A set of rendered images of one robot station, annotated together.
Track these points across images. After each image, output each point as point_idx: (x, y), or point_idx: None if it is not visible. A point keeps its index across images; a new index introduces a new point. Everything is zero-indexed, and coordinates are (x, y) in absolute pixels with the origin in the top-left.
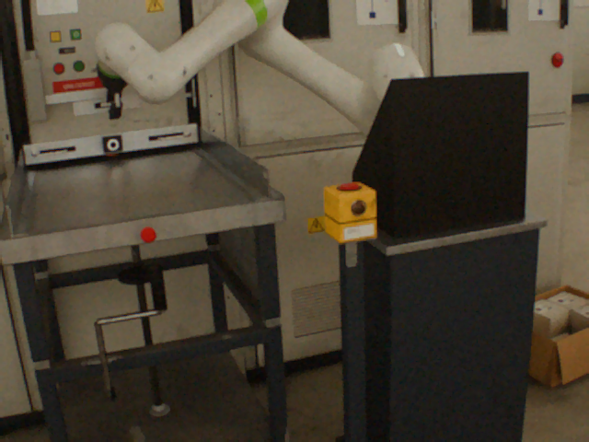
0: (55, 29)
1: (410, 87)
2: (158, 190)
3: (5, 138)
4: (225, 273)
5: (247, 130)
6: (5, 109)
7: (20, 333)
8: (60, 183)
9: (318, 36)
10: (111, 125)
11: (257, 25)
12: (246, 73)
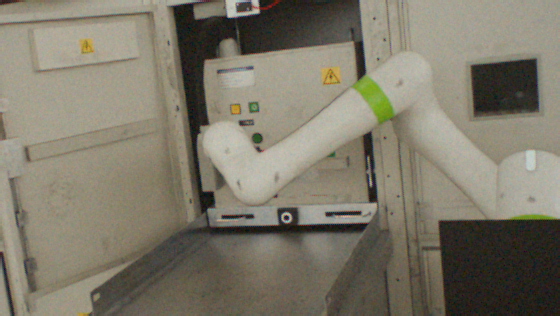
0: (235, 101)
1: (467, 232)
2: (262, 287)
3: (188, 202)
4: None
5: (428, 216)
6: (188, 175)
7: None
8: (209, 257)
9: (523, 109)
10: (289, 197)
11: (379, 120)
12: None
